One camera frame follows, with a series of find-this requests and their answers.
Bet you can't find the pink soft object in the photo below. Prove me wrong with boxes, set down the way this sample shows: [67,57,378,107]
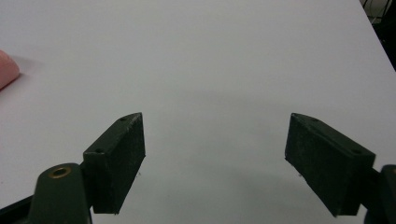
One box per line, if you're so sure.
[0,49,21,91]

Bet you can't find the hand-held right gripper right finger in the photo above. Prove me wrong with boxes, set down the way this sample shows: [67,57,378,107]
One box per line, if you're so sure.
[284,112,396,224]

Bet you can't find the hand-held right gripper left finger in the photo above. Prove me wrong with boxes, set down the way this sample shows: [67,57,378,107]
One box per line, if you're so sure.
[28,112,147,224]

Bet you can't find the dark cables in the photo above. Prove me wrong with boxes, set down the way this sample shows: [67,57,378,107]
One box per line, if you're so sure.
[360,0,396,26]

